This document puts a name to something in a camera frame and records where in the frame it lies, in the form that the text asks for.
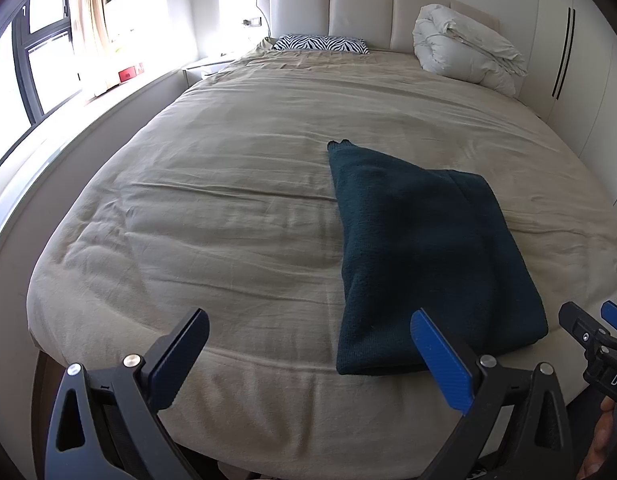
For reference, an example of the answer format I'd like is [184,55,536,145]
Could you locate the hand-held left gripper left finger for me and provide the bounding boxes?
[43,308,210,480]

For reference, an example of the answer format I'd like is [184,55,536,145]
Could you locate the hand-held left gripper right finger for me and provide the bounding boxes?
[410,308,569,480]

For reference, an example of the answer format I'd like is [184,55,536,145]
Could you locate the dark green blanket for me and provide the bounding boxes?
[327,139,549,376]

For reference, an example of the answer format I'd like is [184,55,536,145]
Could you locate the person's right hand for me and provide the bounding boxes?
[576,397,617,480]

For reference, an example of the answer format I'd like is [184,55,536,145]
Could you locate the bed with beige cover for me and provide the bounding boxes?
[26,50,617,480]

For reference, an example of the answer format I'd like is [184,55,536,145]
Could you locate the white wardrobe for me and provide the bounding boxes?
[499,0,617,211]

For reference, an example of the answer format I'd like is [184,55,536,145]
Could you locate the white window ledge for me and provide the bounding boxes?
[0,77,189,281]

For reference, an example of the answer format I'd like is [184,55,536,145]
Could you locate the white nightstand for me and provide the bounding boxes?
[181,55,234,88]

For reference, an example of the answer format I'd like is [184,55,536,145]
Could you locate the folded white duvet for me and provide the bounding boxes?
[413,4,528,98]

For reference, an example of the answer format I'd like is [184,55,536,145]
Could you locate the zebra print pillow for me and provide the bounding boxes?
[271,34,370,56]

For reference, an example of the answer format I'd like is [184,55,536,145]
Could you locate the dark framed window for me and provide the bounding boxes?
[0,0,84,181]

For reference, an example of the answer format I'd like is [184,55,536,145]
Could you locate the beige curtain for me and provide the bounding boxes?
[68,0,120,96]

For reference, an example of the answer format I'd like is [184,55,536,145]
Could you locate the cream padded headboard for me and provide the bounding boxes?
[256,0,502,56]

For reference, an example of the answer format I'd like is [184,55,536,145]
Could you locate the black wardrobe door handles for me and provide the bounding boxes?
[551,7,577,99]

